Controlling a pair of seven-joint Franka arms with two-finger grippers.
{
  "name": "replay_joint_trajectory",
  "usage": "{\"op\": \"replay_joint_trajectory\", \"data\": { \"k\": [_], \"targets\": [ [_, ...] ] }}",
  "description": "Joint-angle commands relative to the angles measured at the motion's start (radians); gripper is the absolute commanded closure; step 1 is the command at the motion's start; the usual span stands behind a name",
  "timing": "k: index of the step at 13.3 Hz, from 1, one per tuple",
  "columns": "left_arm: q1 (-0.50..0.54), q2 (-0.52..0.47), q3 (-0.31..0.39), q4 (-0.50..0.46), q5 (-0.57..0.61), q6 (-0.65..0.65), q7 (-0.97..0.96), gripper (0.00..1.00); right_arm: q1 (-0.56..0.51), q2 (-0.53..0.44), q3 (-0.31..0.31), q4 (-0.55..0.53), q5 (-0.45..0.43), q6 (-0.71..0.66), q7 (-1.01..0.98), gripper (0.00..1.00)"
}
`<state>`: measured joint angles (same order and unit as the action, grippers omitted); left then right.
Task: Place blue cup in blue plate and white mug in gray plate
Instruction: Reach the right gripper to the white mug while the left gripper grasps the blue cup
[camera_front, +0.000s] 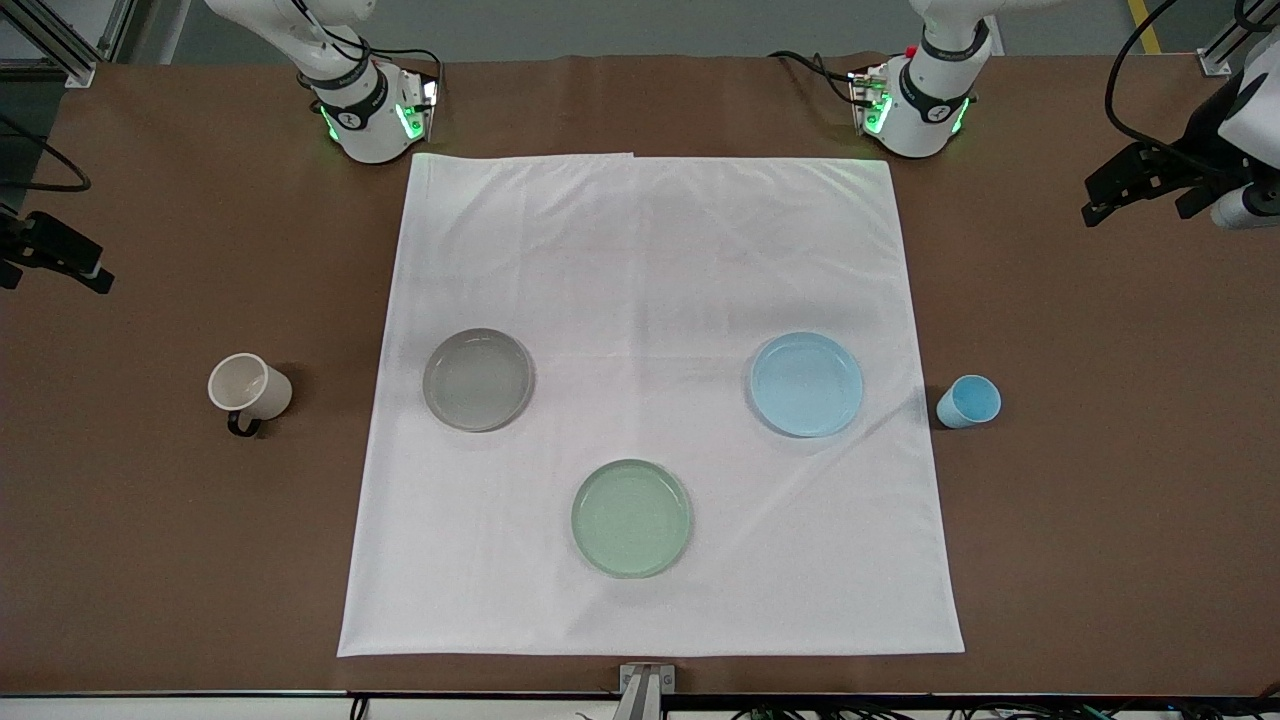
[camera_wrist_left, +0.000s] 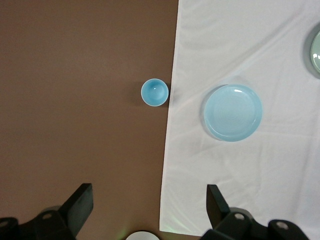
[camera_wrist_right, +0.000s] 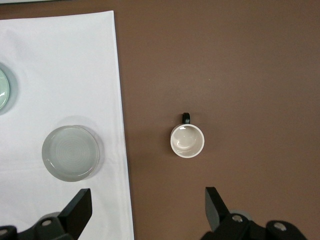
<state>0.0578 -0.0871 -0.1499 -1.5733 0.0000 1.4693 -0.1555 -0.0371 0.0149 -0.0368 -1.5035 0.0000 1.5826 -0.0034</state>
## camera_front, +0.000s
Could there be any white mug black handle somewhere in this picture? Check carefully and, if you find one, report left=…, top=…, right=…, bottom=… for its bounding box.
left=207, top=352, right=294, bottom=439

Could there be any blue cup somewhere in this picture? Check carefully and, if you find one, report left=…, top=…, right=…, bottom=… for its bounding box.
left=935, top=374, right=1003, bottom=431

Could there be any blue plate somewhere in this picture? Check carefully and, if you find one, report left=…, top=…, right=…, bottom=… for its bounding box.
left=749, top=331, right=865, bottom=439

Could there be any gray plate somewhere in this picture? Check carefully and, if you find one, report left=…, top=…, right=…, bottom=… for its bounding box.
left=421, top=327, right=535, bottom=434

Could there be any green plate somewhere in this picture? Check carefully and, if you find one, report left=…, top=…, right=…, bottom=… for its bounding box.
left=570, top=458, right=694, bottom=580

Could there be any white table cloth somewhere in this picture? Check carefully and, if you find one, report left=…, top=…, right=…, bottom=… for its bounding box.
left=336, top=152, right=967, bottom=659

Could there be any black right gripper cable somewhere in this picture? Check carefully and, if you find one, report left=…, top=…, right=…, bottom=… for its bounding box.
left=0, top=113, right=93, bottom=194

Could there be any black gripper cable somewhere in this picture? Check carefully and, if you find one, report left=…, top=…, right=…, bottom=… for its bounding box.
left=1104, top=0, right=1246, bottom=153
left=0, top=113, right=93, bottom=194

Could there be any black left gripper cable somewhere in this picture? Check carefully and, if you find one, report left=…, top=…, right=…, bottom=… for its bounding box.
left=1104, top=0, right=1246, bottom=153

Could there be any aluminium frame profile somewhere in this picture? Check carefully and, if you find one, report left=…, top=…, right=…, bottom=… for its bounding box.
left=1196, top=0, right=1280, bottom=78
left=0, top=0, right=136, bottom=91

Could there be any black left arm base cable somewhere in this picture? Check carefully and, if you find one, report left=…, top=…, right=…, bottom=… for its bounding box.
left=768, top=49, right=867, bottom=107

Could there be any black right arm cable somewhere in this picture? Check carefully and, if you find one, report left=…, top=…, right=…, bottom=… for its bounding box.
left=288, top=0, right=445, bottom=93

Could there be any grey metal camera bracket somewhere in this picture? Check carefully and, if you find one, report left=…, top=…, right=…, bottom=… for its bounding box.
left=610, top=662, right=677, bottom=720

